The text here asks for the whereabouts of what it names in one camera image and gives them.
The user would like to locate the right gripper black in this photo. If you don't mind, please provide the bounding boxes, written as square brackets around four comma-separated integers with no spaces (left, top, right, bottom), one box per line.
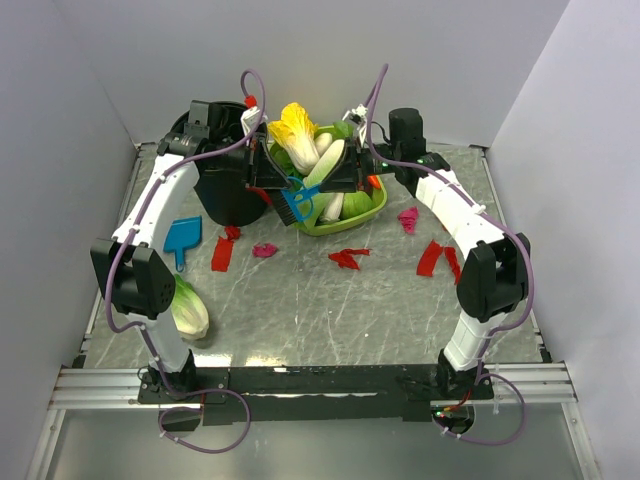
[317,137,400,194]

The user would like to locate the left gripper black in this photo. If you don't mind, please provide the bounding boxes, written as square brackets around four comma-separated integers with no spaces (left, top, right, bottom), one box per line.
[211,133,293,190]

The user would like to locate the blue hand brush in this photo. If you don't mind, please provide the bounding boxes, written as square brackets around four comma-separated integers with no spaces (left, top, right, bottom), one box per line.
[272,176,320,226]

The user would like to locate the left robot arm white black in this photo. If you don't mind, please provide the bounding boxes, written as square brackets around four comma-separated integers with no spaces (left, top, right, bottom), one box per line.
[90,95,291,402]

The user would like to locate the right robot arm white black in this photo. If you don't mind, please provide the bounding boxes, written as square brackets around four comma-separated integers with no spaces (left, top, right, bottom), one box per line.
[319,105,534,399]

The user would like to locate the long green romaine lettuce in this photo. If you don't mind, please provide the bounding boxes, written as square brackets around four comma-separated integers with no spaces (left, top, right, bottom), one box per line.
[302,139,345,189]

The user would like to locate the green plastic basket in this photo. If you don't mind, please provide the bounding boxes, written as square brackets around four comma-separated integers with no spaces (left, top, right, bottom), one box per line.
[266,124,389,237]

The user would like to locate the round green cabbage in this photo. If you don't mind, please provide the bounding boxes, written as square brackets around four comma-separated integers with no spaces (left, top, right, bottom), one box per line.
[340,191,375,220]

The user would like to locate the orange carrot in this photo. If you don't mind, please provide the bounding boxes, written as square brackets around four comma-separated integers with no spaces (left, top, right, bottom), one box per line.
[367,175,381,190]

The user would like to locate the black plastic bucket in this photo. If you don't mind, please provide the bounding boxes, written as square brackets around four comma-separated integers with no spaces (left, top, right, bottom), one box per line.
[169,100,268,227]

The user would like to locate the white leek stalk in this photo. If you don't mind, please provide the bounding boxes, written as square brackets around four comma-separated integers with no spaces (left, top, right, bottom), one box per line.
[319,192,345,224]

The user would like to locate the white radish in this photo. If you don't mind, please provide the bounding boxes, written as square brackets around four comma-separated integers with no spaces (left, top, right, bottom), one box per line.
[314,132,333,157]

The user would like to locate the green spinach leaves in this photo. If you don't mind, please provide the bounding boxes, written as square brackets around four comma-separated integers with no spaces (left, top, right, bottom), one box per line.
[270,121,353,180]

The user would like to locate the small red paper scrap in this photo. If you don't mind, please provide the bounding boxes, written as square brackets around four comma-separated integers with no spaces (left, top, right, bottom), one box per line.
[224,226,242,242]

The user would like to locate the yellow napa cabbage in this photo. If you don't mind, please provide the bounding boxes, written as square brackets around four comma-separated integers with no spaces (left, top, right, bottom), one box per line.
[267,102,320,175]

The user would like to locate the pink paper scrap centre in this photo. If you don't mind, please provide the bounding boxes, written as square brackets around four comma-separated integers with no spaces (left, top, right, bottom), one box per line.
[252,243,278,258]

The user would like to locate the pink paper scrap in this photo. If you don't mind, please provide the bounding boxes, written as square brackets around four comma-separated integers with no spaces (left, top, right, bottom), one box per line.
[397,207,419,235]
[252,243,278,258]

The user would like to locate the pink paper scrap right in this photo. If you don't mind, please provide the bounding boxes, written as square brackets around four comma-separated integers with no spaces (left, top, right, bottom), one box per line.
[397,207,419,235]

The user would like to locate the crumpled red paper scrap centre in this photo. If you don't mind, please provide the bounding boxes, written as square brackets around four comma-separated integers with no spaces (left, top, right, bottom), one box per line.
[328,248,370,270]

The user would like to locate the flat red paper scrap left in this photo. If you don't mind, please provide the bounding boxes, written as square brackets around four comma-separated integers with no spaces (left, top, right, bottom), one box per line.
[211,237,234,272]

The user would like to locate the blue dustpan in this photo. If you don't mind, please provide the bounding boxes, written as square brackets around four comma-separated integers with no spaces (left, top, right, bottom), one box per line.
[163,216,202,273]

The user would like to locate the wide red paper strip right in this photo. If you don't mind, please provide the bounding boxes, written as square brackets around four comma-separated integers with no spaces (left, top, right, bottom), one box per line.
[416,240,444,277]

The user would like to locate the narrow red paper strip right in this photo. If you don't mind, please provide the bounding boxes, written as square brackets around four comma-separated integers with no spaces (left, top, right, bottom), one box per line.
[443,246,462,285]

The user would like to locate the green cabbage on table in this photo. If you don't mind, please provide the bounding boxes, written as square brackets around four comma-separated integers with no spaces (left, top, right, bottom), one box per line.
[170,274,210,341]

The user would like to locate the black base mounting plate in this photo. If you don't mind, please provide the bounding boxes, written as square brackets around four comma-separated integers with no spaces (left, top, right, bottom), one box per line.
[138,364,494,426]

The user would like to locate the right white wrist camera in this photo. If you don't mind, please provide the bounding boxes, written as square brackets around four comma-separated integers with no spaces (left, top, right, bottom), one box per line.
[342,104,368,137]

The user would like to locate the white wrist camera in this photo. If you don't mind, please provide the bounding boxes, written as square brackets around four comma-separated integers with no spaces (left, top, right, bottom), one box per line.
[342,104,368,137]
[240,106,265,138]

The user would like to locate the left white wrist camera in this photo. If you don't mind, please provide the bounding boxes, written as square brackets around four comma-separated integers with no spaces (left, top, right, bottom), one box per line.
[240,106,265,138]

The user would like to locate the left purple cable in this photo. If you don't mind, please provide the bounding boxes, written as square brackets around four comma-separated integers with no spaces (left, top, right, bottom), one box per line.
[104,68,266,455]

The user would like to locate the purple cable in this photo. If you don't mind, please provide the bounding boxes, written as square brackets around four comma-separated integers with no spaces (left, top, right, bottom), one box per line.
[104,68,266,455]
[357,63,535,446]

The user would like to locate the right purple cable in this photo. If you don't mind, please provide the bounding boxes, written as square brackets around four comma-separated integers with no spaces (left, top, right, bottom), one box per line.
[357,63,535,446]

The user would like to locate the aluminium frame rail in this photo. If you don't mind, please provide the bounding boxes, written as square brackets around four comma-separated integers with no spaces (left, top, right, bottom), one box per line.
[48,363,578,410]

